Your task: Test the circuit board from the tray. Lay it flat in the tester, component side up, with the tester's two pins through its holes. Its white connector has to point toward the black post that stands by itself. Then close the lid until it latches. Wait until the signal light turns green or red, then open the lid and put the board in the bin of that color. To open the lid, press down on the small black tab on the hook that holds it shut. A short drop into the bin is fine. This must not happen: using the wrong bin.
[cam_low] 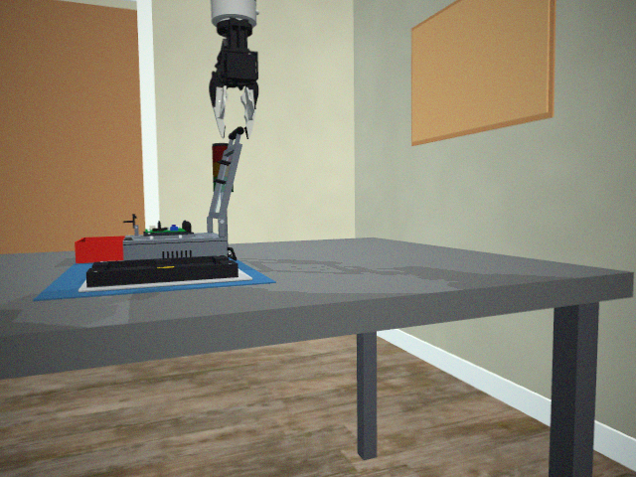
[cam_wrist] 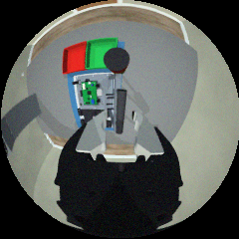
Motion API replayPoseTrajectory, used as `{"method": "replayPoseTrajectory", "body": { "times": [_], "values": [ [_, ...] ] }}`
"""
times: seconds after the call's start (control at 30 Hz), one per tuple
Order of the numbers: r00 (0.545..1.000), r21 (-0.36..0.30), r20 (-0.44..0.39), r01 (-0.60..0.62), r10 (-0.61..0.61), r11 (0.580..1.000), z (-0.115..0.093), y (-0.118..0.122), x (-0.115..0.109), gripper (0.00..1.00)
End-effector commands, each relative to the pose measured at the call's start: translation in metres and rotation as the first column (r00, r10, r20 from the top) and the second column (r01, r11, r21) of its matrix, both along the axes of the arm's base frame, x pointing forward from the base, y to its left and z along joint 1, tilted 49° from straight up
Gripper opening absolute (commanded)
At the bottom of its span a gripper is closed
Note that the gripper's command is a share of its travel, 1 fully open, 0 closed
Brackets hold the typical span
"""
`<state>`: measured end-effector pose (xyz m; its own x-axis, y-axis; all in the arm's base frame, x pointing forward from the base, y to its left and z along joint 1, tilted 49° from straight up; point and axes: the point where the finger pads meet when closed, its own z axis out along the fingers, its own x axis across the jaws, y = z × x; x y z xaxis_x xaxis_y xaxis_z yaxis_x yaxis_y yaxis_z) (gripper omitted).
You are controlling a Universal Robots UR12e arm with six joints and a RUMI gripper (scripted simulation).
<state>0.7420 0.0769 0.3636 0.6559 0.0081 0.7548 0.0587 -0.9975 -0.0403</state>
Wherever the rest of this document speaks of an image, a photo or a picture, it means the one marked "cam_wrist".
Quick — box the green circuit board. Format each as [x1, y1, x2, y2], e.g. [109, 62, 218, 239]
[82, 82, 98, 105]

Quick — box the red bin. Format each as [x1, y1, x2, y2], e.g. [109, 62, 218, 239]
[63, 41, 87, 74]

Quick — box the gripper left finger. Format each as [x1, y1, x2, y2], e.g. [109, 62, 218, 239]
[54, 110, 109, 186]

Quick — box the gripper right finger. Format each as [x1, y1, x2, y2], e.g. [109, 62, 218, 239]
[132, 111, 183, 187]

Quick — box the green bin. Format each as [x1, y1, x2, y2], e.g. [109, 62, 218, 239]
[86, 38, 118, 70]

